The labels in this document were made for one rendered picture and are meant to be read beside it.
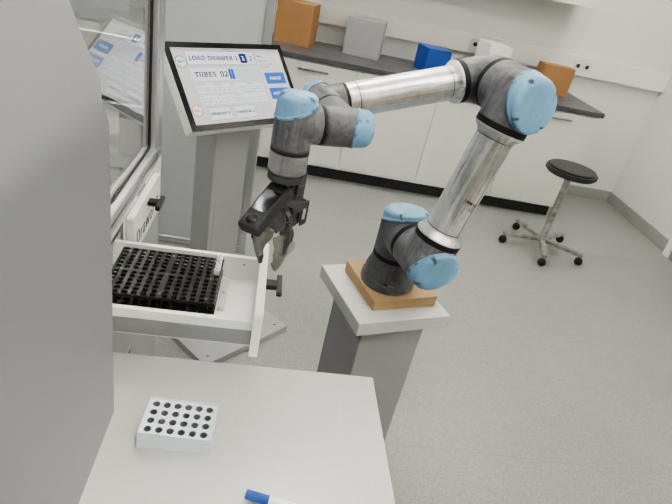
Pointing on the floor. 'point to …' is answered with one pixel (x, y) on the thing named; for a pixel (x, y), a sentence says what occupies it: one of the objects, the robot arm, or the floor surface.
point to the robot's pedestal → (372, 339)
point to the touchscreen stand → (220, 223)
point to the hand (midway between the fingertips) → (266, 262)
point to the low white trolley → (245, 437)
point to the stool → (570, 171)
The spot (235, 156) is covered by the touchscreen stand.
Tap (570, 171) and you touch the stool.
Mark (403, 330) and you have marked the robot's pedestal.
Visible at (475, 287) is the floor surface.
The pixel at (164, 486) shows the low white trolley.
